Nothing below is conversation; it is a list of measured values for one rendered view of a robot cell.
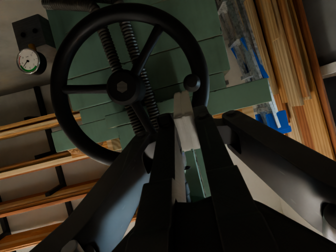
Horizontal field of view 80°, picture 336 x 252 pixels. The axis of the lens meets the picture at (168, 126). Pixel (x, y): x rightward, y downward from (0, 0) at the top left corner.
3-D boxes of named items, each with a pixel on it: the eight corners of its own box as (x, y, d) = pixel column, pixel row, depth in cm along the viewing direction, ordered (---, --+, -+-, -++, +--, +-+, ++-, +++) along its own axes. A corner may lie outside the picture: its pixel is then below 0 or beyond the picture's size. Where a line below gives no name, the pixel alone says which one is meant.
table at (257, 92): (286, 68, 40) (293, 98, 40) (246, 86, 70) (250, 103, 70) (21, 137, 48) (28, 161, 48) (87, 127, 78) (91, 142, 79)
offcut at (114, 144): (116, 137, 61) (118, 148, 61) (106, 140, 59) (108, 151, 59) (121, 136, 58) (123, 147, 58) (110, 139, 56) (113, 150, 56)
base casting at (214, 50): (224, 33, 50) (233, 69, 50) (207, 74, 107) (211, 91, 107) (62, 80, 56) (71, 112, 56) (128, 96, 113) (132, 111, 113)
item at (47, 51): (37, 12, 51) (45, 43, 52) (66, 31, 64) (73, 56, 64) (8, 22, 52) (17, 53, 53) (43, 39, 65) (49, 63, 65)
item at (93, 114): (223, 71, 51) (226, 87, 51) (214, 83, 71) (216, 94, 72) (78, 110, 56) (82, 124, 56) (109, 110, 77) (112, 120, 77)
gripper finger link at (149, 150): (181, 156, 14) (140, 165, 14) (180, 126, 18) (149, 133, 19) (176, 137, 13) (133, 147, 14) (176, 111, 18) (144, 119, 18)
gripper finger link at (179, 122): (192, 150, 16) (182, 152, 16) (187, 117, 22) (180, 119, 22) (183, 115, 14) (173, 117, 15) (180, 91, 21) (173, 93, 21)
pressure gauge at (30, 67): (33, 37, 49) (42, 70, 49) (44, 42, 53) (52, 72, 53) (10, 44, 50) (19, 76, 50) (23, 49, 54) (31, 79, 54)
